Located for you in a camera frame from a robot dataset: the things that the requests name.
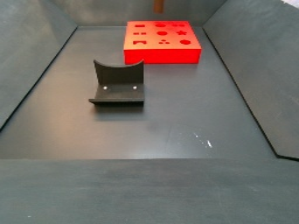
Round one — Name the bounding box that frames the brown oval peg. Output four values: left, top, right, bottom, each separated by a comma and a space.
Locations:
153, 0, 164, 13

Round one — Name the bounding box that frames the black curved holder stand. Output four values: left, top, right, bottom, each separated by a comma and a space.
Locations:
88, 60, 145, 105

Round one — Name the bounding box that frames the red shape sorter block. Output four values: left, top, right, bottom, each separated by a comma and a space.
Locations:
124, 21, 201, 64

